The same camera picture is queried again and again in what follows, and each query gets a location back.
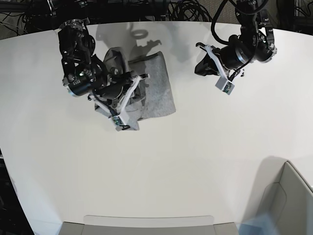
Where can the grey bin right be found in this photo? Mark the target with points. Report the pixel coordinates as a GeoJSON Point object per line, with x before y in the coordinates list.
{"type": "Point", "coordinates": [287, 205]}

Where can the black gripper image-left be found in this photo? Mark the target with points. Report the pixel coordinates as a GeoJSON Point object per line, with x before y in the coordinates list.
{"type": "Point", "coordinates": [112, 89]}

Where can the grey T-shirt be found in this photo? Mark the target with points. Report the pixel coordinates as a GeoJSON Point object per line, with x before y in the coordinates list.
{"type": "Point", "coordinates": [154, 97]}

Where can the blue translucent object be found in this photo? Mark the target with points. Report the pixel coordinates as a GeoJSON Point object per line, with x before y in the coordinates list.
{"type": "Point", "coordinates": [259, 225]}

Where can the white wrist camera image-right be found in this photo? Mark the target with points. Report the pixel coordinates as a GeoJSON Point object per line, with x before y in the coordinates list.
{"type": "Point", "coordinates": [225, 85]}

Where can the grey tray bottom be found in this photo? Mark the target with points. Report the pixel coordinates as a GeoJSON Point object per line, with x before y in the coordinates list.
{"type": "Point", "coordinates": [105, 225]}

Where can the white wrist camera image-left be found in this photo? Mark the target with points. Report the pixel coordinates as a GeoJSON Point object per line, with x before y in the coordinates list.
{"type": "Point", "coordinates": [121, 121]}

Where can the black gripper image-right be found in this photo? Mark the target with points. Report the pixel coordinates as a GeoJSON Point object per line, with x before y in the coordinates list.
{"type": "Point", "coordinates": [228, 59]}

